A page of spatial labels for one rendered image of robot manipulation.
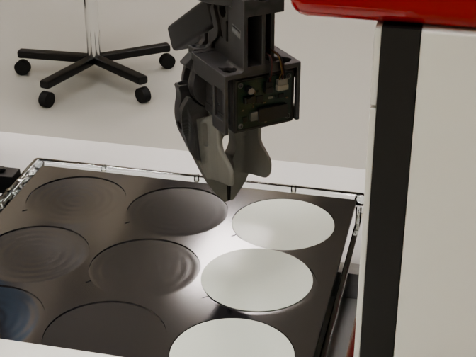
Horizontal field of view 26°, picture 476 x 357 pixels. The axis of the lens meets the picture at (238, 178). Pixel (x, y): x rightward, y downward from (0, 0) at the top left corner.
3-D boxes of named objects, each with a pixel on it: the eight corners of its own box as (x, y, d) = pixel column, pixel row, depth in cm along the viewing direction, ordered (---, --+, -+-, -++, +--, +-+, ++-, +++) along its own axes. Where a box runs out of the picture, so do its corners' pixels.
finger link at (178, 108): (183, 163, 90) (180, 70, 86) (176, 156, 92) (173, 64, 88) (230, 153, 92) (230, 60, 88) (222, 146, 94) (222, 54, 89)
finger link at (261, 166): (251, 222, 91) (252, 127, 87) (221, 193, 96) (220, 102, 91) (282, 214, 92) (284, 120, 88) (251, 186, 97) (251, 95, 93)
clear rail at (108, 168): (368, 202, 107) (369, 190, 107) (366, 209, 106) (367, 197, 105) (35, 166, 115) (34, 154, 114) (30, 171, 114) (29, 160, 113)
